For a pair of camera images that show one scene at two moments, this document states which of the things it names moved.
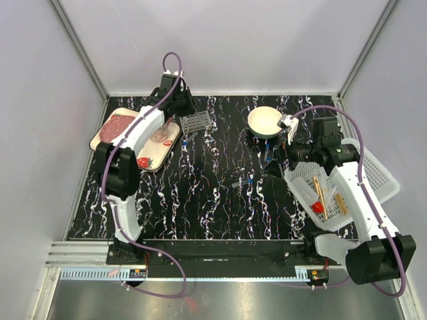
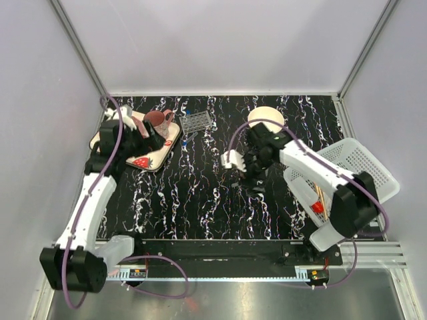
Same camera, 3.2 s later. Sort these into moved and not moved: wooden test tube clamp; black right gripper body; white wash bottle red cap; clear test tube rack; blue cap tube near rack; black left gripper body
Moved: black left gripper body; black right gripper body
Not moved: white wash bottle red cap; wooden test tube clamp; blue cap tube near rack; clear test tube rack
